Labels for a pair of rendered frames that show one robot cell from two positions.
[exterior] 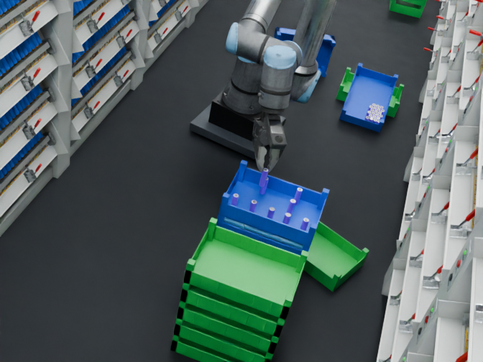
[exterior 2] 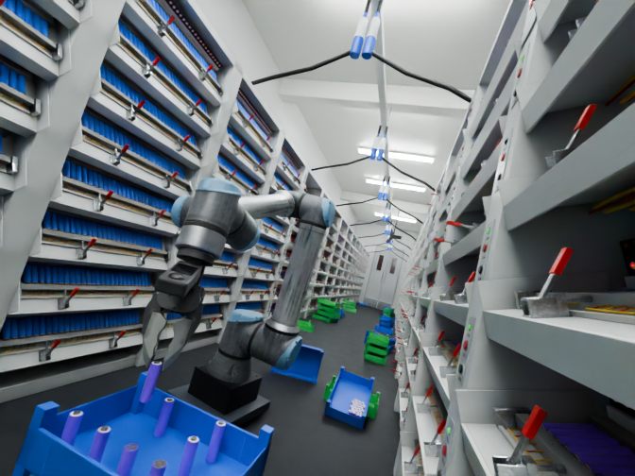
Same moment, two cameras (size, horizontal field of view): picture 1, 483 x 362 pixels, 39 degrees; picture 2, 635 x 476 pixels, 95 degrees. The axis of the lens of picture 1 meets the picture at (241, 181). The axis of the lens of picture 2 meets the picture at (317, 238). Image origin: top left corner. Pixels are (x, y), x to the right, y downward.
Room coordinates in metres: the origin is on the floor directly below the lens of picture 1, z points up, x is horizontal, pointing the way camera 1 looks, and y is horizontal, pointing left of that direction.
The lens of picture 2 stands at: (1.14, -0.35, 0.69)
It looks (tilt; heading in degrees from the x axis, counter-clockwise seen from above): 6 degrees up; 8
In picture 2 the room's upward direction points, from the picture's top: 15 degrees clockwise
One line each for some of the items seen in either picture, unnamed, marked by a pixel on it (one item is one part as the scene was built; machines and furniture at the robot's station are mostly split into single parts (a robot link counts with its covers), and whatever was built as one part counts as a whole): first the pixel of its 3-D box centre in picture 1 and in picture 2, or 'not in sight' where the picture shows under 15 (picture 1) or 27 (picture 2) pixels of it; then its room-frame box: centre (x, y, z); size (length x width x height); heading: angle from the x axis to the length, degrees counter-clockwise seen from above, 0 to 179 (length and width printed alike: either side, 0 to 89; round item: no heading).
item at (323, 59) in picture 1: (301, 52); (297, 360); (3.10, -0.14, 0.10); 0.30 x 0.08 x 0.20; 100
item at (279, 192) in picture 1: (274, 202); (161, 443); (1.62, -0.12, 0.36); 0.30 x 0.20 x 0.08; 81
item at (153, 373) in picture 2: (263, 177); (151, 381); (1.63, -0.06, 0.44); 0.02 x 0.02 x 0.06
